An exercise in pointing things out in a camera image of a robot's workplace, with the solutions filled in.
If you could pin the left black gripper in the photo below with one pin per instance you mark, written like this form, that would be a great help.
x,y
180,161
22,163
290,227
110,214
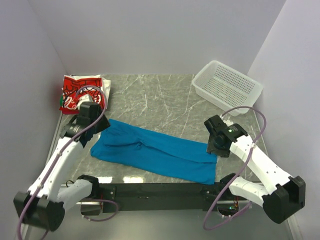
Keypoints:
x,y
104,124

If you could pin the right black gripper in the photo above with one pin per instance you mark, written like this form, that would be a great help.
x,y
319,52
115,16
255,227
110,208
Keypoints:
x,y
223,153

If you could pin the blue t shirt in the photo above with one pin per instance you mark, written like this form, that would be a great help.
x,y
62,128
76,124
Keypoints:
x,y
155,152

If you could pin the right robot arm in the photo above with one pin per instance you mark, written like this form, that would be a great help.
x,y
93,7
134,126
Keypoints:
x,y
278,193

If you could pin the folded red Coca-Cola shirt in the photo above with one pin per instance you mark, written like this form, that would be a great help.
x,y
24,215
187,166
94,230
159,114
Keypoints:
x,y
69,102

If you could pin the white plastic basket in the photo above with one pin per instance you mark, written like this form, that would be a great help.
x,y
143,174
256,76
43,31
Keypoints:
x,y
226,87

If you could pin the black base bar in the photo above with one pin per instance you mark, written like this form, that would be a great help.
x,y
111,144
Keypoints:
x,y
161,196

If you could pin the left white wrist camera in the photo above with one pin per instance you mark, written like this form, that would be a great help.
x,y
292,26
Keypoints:
x,y
84,99

